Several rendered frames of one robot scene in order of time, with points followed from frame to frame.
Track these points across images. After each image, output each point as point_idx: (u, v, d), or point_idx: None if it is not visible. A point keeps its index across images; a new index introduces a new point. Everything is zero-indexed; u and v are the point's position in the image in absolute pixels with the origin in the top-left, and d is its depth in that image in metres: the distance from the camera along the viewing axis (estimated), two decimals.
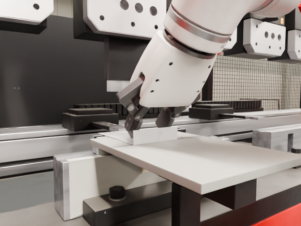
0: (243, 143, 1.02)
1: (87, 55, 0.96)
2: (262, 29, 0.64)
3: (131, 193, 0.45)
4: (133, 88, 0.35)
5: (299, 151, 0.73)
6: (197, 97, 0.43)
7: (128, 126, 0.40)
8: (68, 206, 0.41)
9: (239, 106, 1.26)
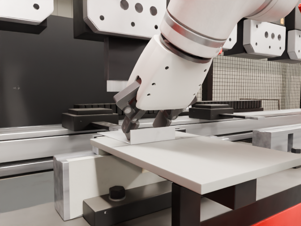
0: (243, 143, 1.02)
1: (87, 55, 0.96)
2: (262, 29, 0.64)
3: (131, 193, 0.45)
4: (130, 91, 0.35)
5: (299, 151, 0.73)
6: (194, 100, 0.43)
7: (125, 128, 0.41)
8: (68, 206, 0.41)
9: (239, 106, 1.26)
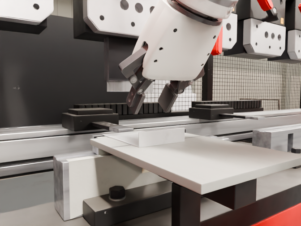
0: (243, 143, 1.02)
1: (87, 55, 0.96)
2: (262, 29, 0.64)
3: (131, 193, 0.45)
4: (135, 58, 0.34)
5: (299, 151, 0.73)
6: (201, 73, 0.42)
7: (131, 101, 0.39)
8: (68, 206, 0.41)
9: (239, 106, 1.26)
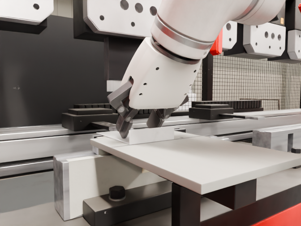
0: (243, 143, 1.02)
1: (87, 55, 0.96)
2: (262, 29, 0.64)
3: (131, 193, 0.45)
4: (122, 91, 0.37)
5: (299, 151, 0.73)
6: (186, 100, 0.45)
7: (119, 127, 0.42)
8: (68, 206, 0.41)
9: (239, 106, 1.26)
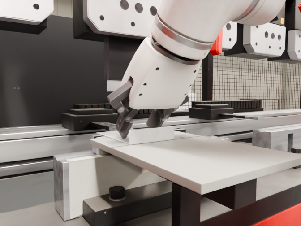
0: (243, 143, 1.02)
1: (87, 55, 0.96)
2: (262, 29, 0.64)
3: (131, 193, 0.45)
4: (122, 91, 0.37)
5: (299, 151, 0.73)
6: (186, 100, 0.45)
7: (119, 127, 0.42)
8: (68, 206, 0.41)
9: (239, 106, 1.26)
